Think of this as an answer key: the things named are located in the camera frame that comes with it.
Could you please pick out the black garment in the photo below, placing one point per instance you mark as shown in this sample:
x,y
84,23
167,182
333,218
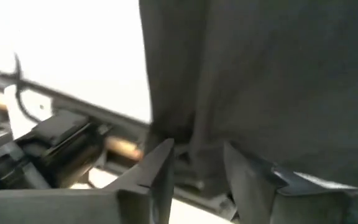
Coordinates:
x,y
275,87

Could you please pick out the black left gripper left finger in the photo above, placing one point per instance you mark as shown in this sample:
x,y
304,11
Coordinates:
x,y
73,207

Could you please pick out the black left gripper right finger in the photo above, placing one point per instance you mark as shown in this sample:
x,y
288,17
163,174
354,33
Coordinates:
x,y
291,207

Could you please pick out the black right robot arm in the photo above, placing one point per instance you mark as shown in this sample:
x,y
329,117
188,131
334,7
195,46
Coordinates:
x,y
61,146

